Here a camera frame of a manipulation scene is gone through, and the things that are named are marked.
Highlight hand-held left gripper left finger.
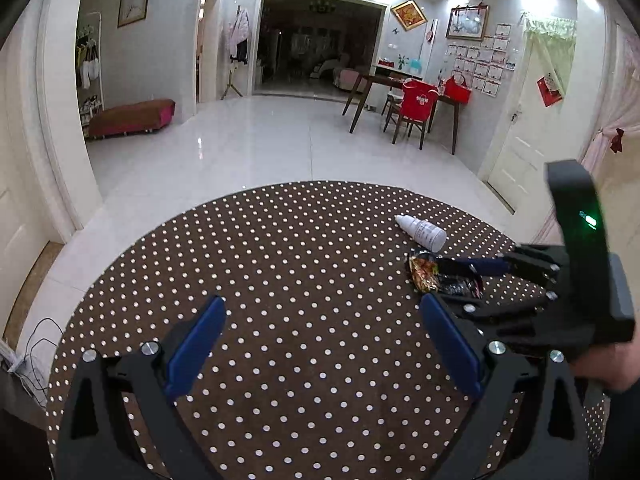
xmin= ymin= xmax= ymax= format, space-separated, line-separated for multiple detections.
xmin=52 ymin=295 xmax=227 ymax=480

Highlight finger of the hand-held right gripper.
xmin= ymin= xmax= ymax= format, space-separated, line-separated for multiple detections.
xmin=435 ymin=292 xmax=558 ymax=332
xmin=435 ymin=245 xmax=567 ymax=282

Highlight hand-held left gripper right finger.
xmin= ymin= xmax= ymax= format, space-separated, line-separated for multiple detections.
xmin=420 ymin=292 xmax=591 ymax=480

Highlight red snack wrapper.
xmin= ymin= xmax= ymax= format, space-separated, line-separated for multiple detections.
xmin=407 ymin=252 xmax=485 ymax=300

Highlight person's right hand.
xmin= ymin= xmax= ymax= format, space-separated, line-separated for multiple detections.
xmin=572 ymin=335 xmax=640 ymax=393

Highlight white plastic bottle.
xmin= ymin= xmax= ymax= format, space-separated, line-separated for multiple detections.
xmin=394 ymin=214 xmax=447 ymax=253

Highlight brown polka-dot tablecloth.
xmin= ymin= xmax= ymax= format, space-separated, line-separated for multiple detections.
xmin=46 ymin=180 xmax=613 ymax=480

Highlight white door with red ornament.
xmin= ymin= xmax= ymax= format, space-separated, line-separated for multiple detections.
xmin=486 ymin=25 xmax=576 ymax=211

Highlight wooden chair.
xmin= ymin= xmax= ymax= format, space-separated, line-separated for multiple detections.
xmin=382 ymin=92 xmax=407 ymax=133
xmin=392 ymin=110 xmax=427 ymax=150

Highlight pink curtain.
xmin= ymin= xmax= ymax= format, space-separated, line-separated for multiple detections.
xmin=580 ymin=77 xmax=640 ymax=176

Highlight red bag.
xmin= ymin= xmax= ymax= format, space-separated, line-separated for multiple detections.
xmin=443 ymin=74 xmax=472 ymax=106

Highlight red chair cover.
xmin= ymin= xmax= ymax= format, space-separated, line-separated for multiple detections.
xmin=400 ymin=79 xmax=437 ymax=121

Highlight wooden dining table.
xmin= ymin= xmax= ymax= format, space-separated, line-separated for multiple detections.
xmin=342 ymin=74 xmax=461 ymax=156

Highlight light sofa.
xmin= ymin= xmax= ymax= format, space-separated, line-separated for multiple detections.
xmin=320 ymin=57 xmax=362 ymax=92

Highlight red upholstered bench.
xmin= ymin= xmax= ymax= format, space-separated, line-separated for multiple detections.
xmin=86 ymin=99 xmax=176 ymax=139

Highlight wide framed picture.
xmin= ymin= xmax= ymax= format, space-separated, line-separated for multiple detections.
xmin=446 ymin=5 xmax=490 ymax=41

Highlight green door valance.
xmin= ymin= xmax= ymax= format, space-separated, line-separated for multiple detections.
xmin=524 ymin=14 xmax=577 ymax=37

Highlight wooden tripod stand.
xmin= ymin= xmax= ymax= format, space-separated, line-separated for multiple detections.
xmin=221 ymin=62 xmax=244 ymax=101

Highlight white coat rack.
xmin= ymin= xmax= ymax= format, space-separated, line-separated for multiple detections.
xmin=75 ymin=12 xmax=106 ymax=138

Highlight pink hanging jacket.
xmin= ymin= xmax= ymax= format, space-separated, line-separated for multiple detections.
xmin=227 ymin=7 xmax=251 ymax=66

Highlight gold framed picture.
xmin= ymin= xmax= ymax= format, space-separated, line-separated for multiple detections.
xmin=118 ymin=0 xmax=151 ymax=28

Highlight black cables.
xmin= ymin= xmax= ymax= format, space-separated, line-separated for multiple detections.
xmin=7 ymin=317 xmax=66 ymax=406

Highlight wall of paper certificates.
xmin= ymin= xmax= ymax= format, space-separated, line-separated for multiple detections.
xmin=445 ymin=22 xmax=518 ymax=97

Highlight red diamond wall frame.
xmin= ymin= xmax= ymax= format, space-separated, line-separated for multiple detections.
xmin=391 ymin=0 xmax=427 ymax=32

